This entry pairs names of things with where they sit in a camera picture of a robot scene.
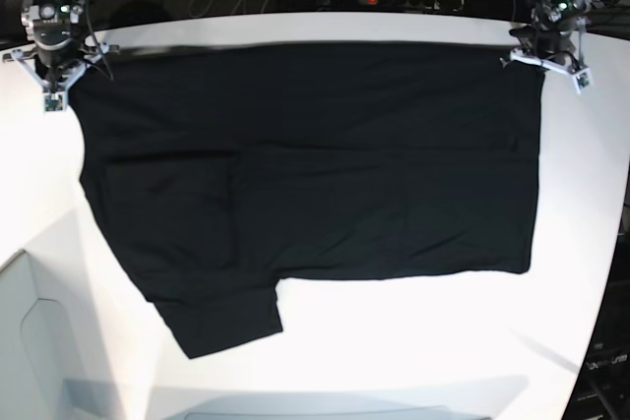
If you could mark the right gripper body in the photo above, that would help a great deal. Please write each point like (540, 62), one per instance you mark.
(59, 58)

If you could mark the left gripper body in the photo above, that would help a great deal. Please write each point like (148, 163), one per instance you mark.
(558, 48)

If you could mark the black T-shirt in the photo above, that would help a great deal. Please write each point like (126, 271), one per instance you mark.
(214, 176)

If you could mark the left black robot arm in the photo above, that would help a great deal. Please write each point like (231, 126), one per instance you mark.
(553, 11)

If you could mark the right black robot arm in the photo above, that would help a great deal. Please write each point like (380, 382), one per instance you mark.
(75, 14)

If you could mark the grey robot base cover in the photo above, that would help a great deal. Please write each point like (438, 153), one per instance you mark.
(42, 375)

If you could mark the black power strip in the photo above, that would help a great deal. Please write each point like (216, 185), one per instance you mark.
(441, 7)

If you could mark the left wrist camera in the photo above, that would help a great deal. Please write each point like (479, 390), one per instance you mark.
(582, 80)

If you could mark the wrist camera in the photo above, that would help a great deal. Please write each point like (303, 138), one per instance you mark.
(582, 80)
(54, 101)

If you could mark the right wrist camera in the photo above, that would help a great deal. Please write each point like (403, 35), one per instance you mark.
(54, 101)

